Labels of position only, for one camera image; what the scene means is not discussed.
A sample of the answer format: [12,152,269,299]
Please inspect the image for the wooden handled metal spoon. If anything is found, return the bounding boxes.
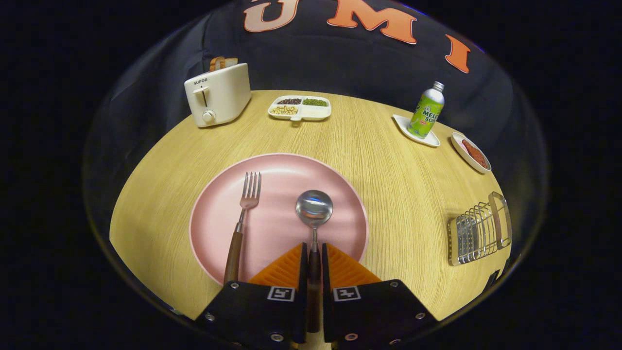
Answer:
[296,190,334,333]

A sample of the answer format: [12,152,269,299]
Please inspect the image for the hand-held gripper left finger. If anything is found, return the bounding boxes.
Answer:
[194,242,309,348]

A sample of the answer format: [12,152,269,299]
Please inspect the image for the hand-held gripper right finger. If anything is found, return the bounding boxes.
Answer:
[322,243,439,350]

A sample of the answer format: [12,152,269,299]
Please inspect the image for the metal wire rack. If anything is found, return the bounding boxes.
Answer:
[447,192,512,266]

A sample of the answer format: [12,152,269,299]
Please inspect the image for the black backdrop cloth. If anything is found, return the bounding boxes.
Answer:
[83,0,547,312]

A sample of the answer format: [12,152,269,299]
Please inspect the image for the green soda bottle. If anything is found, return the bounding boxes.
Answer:
[407,81,445,139]

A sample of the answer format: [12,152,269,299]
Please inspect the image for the red meat pieces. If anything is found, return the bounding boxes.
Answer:
[462,139,488,169]

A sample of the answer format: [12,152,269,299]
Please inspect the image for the wooden handled metal fork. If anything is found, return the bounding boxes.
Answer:
[224,172,262,285]

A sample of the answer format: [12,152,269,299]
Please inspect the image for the white toaster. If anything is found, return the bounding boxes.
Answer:
[184,63,252,128]

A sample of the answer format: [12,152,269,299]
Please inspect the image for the white square coaster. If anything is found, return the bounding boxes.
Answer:
[393,114,441,148]

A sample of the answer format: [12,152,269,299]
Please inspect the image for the pink plate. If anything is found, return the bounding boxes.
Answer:
[189,153,370,287]

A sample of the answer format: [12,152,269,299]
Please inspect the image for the small white plate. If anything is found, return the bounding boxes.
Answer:
[450,132,492,175]

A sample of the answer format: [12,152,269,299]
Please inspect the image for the white divided dish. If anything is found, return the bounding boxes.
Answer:
[267,95,332,122]

